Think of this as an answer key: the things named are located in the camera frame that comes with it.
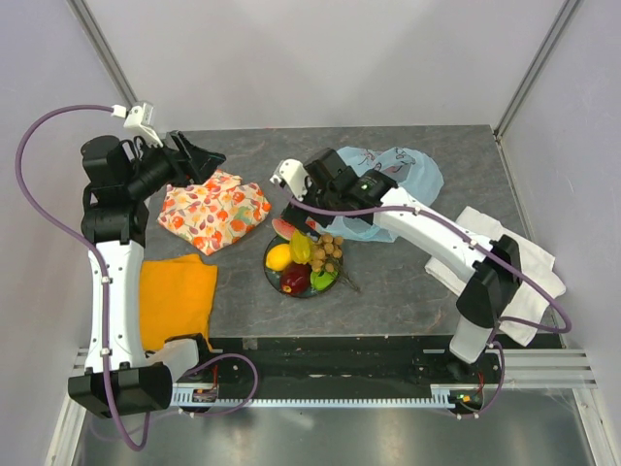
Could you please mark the fake watermelon slice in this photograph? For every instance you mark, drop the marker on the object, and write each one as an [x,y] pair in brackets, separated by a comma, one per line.
[283,229]

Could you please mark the light blue plastic bag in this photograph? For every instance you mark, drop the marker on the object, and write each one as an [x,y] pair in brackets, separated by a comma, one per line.
[412,170]

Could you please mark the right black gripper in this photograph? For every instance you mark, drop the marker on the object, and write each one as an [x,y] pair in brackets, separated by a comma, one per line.
[297,216]

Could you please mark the fake green kiwi slice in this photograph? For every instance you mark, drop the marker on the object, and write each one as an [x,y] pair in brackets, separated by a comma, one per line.
[320,281]

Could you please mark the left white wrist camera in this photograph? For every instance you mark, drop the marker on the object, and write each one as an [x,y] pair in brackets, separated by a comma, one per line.
[138,122]

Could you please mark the blue ceramic plate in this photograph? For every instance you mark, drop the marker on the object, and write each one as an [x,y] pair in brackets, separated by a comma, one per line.
[273,277]

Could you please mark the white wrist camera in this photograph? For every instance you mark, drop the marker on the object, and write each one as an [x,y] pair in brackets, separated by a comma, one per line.
[138,122]
[292,174]

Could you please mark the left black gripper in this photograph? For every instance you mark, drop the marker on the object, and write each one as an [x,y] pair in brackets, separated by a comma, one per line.
[189,164]

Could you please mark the fake brown grape bunch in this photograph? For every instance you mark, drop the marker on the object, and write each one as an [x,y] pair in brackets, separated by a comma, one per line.
[327,254]

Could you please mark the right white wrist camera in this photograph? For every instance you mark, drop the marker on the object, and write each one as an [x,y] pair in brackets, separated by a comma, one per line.
[292,174]

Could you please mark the light blue cable duct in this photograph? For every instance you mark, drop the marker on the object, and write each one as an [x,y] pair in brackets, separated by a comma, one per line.
[187,396]

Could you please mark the fake yellow star fruit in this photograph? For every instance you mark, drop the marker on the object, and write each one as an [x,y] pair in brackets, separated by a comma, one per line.
[300,248]

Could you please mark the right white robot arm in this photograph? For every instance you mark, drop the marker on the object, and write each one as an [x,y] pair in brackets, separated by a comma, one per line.
[490,268]

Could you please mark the floral orange cloth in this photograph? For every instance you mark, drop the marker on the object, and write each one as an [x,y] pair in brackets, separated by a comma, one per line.
[215,214]

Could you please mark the fake red mango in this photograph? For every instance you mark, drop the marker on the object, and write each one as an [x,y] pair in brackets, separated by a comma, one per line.
[295,279]

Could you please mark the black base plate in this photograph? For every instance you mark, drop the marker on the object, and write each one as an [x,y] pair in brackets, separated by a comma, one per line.
[342,366]

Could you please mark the yellow fake lemon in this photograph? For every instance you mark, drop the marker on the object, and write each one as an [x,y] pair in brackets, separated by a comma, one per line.
[278,257]

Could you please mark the white towel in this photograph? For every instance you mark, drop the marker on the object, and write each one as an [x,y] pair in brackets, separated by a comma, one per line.
[528,304]

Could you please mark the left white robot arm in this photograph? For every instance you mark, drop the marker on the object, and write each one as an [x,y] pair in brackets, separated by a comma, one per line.
[119,377]

